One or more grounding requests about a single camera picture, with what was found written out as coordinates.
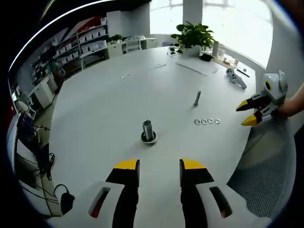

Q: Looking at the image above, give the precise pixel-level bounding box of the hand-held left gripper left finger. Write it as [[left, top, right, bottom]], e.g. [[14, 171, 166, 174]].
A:
[[46, 158, 141, 228]]

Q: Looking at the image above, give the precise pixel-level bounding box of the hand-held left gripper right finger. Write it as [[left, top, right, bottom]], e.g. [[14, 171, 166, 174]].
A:
[[179, 158, 273, 228]]

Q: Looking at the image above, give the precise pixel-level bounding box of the large steel threaded stud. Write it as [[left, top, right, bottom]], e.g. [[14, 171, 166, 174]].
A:
[[141, 120, 158, 145]]

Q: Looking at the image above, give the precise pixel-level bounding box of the person's right hand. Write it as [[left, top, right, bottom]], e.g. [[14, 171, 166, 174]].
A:
[[271, 99, 293, 117]]

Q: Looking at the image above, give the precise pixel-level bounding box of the white game controller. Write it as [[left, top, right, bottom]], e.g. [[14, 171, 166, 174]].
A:
[[225, 68, 248, 90]]

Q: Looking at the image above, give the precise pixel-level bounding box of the black power adapter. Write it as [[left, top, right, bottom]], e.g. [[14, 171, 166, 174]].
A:
[[53, 184, 76, 216]]

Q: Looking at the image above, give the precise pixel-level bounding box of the grey mesh office chair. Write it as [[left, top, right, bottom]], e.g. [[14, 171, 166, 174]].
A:
[[227, 114, 297, 218]]

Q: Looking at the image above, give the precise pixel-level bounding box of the small steel bolt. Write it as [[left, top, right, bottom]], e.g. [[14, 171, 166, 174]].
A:
[[192, 90, 202, 107]]

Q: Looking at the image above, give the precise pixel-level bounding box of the white cylinder cup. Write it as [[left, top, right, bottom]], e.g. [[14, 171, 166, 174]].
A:
[[212, 40, 220, 58]]

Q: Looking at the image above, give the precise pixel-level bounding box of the white paper sheet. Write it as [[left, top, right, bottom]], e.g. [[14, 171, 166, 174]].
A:
[[175, 60, 219, 77]]

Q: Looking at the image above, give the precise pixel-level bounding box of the large green potted plant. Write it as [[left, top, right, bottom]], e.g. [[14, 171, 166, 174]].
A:
[[171, 21, 217, 57]]

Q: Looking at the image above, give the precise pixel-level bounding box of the white low cabinet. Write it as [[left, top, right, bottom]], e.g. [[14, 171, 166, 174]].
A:
[[28, 73, 60, 110]]

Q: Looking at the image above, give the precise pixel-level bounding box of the white background desk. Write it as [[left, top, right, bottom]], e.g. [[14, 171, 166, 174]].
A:
[[106, 35, 158, 56]]

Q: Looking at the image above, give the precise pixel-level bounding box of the small green potted plant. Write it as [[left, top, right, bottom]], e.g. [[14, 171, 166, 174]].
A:
[[108, 34, 124, 45]]

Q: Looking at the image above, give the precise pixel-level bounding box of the shelving unit with white bins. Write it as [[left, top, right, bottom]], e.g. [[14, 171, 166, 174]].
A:
[[30, 16, 110, 80]]

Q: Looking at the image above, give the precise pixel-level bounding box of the bundle of black cables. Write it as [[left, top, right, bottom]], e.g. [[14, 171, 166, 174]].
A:
[[30, 123, 57, 182]]

